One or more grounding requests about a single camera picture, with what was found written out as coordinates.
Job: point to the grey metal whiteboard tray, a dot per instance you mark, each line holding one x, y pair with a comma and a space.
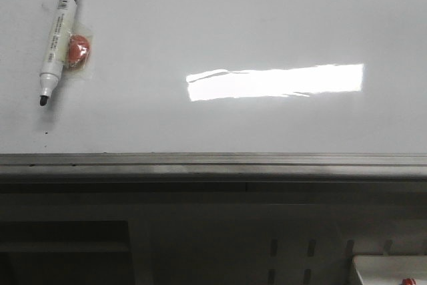
225, 172

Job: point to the small red object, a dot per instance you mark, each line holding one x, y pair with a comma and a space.
408, 281

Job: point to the white perforated metal panel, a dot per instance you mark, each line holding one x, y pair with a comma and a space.
268, 244

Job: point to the white whiteboard marker pen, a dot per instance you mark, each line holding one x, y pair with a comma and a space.
57, 48

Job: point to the white plastic bin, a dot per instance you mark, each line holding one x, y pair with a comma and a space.
387, 269

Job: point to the white whiteboard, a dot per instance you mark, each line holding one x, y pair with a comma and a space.
297, 76

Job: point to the red round magnet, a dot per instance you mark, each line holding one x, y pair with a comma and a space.
79, 48

